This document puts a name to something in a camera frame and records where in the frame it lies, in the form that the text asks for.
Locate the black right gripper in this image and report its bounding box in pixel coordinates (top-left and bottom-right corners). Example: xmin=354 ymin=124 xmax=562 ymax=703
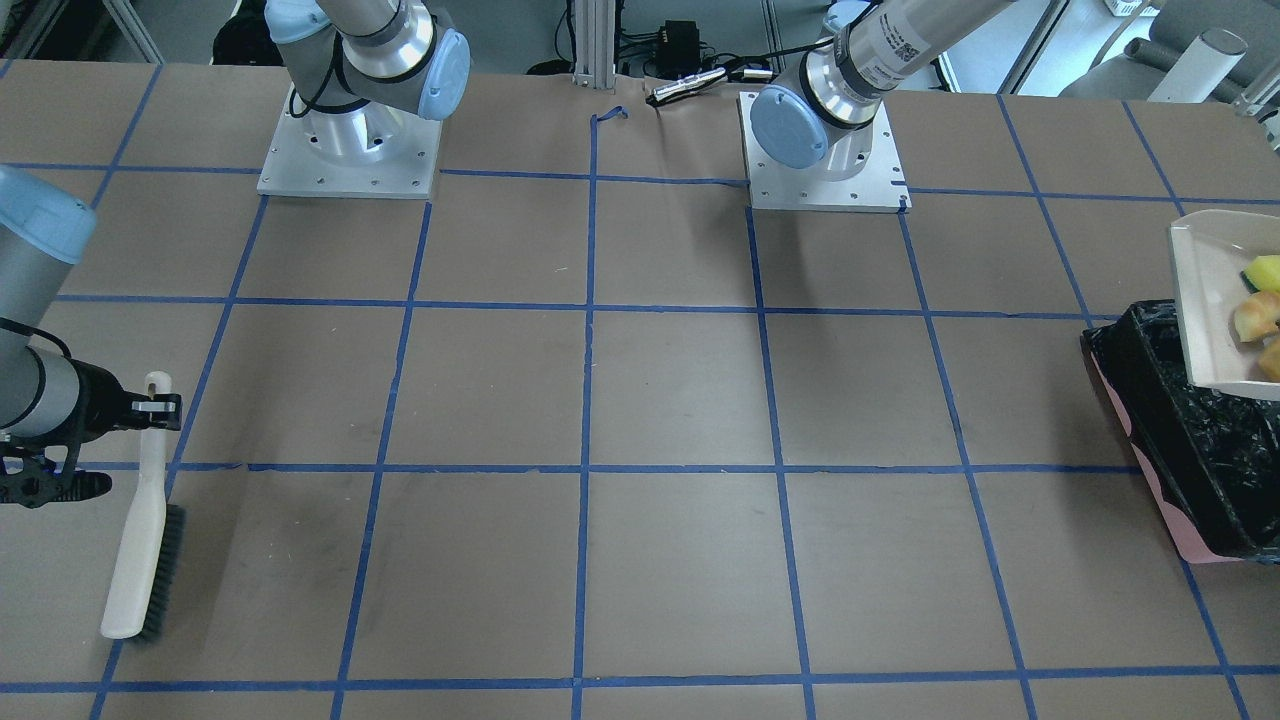
xmin=61 ymin=363 xmax=182 ymax=441

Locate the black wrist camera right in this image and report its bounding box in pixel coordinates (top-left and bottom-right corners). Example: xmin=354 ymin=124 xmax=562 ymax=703
xmin=1 ymin=442 xmax=113 ymax=509

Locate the grey chair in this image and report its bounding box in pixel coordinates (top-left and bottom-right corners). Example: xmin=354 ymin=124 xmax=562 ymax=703
xmin=1059 ymin=1 xmax=1279 ymax=102

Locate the white hand brush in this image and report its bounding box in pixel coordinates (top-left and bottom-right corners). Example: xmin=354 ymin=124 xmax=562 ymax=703
xmin=99 ymin=372 xmax=186 ymax=641

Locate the yellow sponge piece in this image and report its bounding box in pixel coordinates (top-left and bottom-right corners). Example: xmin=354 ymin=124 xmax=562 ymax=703
xmin=1239 ymin=254 xmax=1280 ymax=293

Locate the aluminium frame post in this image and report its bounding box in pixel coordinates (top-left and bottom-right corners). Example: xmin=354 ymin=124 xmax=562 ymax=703
xmin=566 ymin=0 xmax=620 ymax=92

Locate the black power adapter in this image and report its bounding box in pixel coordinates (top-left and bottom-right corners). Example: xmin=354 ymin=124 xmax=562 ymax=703
xmin=655 ymin=19 xmax=701 ymax=79

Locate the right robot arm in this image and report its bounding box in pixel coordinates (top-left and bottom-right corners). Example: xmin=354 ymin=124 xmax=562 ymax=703
xmin=1 ymin=167 xmax=183 ymax=447

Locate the pale apple core toy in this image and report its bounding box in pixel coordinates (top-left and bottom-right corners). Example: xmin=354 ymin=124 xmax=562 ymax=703
xmin=1231 ymin=290 xmax=1280 ymax=343

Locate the black lined trash bin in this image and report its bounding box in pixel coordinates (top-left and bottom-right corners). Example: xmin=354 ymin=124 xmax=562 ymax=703
xmin=1080 ymin=300 xmax=1279 ymax=565

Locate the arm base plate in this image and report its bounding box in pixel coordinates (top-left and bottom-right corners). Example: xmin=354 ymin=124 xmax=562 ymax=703
xmin=256 ymin=100 xmax=443 ymax=201
xmin=739 ymin=92 xmax=913 ymax=214

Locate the orange yellow toy fruit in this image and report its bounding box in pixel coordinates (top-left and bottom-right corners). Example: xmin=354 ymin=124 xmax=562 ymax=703
xmin=1257 ymin=334 xmax=1280 ymax=383

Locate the beige plastic dustpan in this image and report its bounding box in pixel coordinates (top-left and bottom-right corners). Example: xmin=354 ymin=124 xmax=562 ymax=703
xmin=1167 ymin=209 xmax=1279 ymax=401

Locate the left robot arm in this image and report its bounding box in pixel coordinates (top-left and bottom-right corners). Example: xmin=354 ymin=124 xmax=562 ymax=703
xmin=748 ymin=1 xmax=1011 ymax=170

